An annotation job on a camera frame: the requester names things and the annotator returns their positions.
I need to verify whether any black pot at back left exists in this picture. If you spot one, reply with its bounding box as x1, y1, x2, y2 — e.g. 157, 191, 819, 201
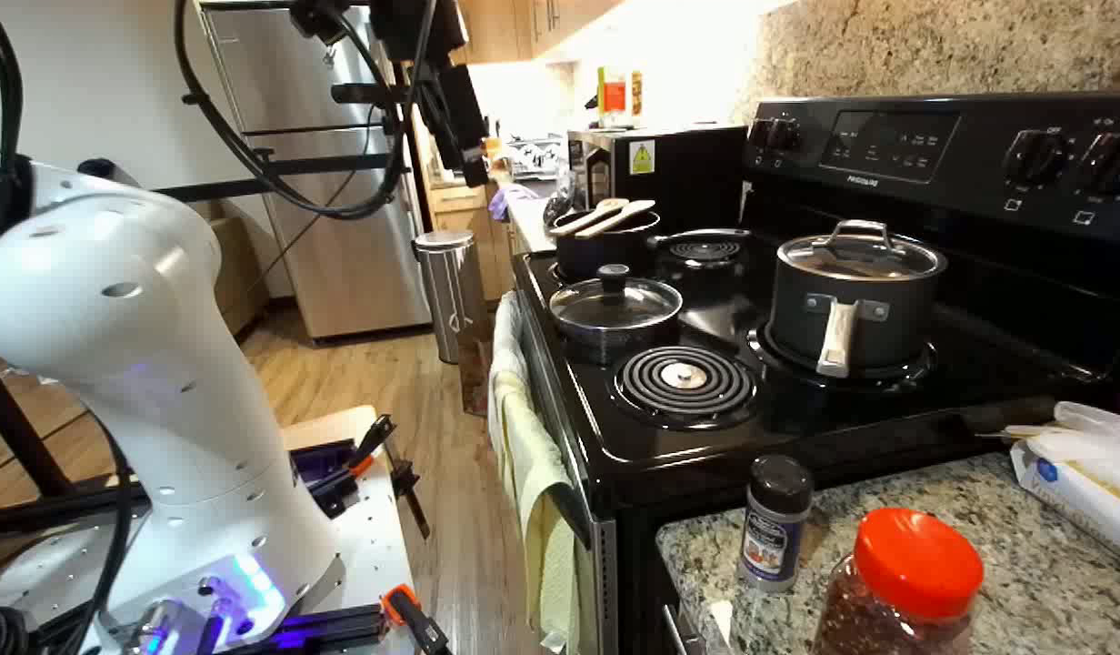
548, 212, 664, 279

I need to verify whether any black skillet with glass lid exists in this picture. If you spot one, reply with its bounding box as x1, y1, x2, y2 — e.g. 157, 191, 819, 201
652, 226, 748, 293

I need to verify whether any stainless steel trash can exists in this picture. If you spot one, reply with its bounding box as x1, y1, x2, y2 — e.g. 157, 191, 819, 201
415, 229, 475, 364

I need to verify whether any small black pan with lid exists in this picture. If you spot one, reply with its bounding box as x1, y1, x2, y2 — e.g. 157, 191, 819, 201
548, 262, 685, 364

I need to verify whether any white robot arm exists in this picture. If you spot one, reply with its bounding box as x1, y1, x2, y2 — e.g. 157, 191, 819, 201
0, 21, 335, 655

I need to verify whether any stainless steel refrigerator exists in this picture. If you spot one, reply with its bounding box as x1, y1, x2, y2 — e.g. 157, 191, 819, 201
192, 0, 431, 342

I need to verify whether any white plastic package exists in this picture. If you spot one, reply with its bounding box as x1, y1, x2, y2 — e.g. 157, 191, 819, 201
1004, 399, 1120, 552

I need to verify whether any black-capped spice shaker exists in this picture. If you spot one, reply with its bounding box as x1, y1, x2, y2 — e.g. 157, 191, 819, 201
740, 454, 816, 587

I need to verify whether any light wooden spoon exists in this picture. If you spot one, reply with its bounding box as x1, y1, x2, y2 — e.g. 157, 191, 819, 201
573, 201, 656, 235
548, 197, 630, 235

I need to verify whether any red-lidded spice jar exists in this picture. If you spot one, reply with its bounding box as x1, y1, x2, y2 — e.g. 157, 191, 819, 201
810, 504, 987, 655

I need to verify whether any black camera tripod stand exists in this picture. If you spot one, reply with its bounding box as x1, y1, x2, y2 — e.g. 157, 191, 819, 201
175, 0, 488, 220

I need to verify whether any black electric stove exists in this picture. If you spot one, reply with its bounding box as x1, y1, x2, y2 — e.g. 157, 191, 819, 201
516, 94, 1120, 655

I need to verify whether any robot base mounting table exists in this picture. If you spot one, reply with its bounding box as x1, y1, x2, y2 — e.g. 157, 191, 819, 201
0, 448, 453, 655

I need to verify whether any yellow-white dish towel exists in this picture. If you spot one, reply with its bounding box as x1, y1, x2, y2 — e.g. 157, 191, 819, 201
488, 292, 582, 655

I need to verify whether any black appliance with yellow label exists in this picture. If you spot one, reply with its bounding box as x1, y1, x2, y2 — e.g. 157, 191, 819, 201
569, 128, 745, 229

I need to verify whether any large black pot with lid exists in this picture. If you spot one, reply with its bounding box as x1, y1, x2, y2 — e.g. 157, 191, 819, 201
768, 218, 945, 378

